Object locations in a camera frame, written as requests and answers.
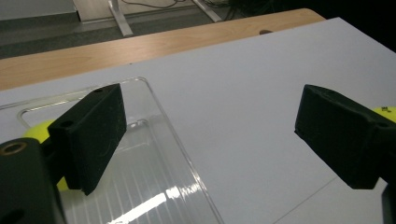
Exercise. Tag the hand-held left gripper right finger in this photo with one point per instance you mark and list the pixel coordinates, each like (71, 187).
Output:
(339, 137)

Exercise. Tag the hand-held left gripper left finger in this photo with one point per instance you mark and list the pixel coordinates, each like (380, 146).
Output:
(93, 140)

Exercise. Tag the yellow tennis ball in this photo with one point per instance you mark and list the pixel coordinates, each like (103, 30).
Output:
(37, 132)
(389, 115)

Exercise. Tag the clear acrylic tray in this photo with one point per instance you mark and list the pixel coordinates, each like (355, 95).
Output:
(149, 174)

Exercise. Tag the white metal stand leg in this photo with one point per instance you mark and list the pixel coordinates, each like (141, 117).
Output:
(120, 17)
(207, 11)

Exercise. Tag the grey cabinet panel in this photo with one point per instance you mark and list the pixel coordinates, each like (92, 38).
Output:
(34, 9)

